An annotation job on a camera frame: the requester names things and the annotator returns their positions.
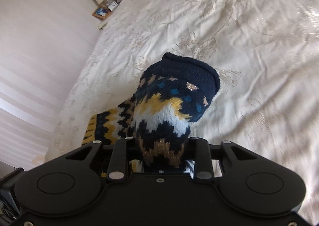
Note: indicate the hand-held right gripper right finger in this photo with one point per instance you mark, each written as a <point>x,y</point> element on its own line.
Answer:
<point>199,147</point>

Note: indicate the white nightstand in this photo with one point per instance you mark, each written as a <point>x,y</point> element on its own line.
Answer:
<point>102,25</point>

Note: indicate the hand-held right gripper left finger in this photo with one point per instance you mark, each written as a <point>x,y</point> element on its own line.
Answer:
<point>123,147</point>

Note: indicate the small table clock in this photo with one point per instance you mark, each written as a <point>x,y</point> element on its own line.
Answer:
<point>112,5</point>

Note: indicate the wooden photo frame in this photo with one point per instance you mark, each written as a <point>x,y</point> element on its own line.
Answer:
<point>101,12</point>

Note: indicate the navy patterned knit sock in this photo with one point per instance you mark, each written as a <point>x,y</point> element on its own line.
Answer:
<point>109,124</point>
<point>162,116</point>

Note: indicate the bed with white bedspread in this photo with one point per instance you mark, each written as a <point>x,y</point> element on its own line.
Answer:
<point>236,54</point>

